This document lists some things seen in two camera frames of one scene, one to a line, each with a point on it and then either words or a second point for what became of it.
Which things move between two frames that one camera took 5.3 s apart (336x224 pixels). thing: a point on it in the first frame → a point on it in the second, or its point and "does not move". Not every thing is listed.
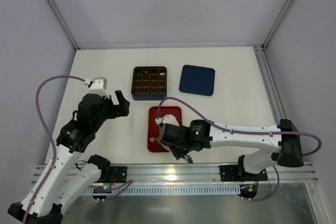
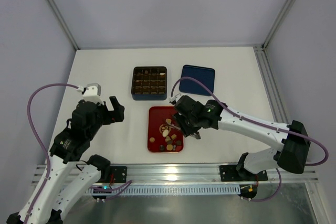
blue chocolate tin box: (149, 83) does not move
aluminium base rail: (289, 173) does not move
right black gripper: (172, 147) → (187, 127)
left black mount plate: (119, 173) does not move
